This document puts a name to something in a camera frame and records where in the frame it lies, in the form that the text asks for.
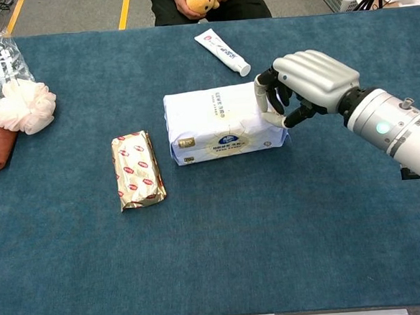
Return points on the pink mesh bath pouf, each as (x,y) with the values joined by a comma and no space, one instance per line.
(24,107)

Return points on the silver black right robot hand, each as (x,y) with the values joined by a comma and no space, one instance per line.
(319,76)

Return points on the white toothpaste tube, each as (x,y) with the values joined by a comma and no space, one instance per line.
(224,52)

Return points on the gold foil wrapped package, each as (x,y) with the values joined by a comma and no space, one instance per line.
(137,170)

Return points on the pale blue tissue pack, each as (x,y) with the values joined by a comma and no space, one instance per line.
(222,127)

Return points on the seated person in dark clothes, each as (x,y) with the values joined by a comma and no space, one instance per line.
(246,3)

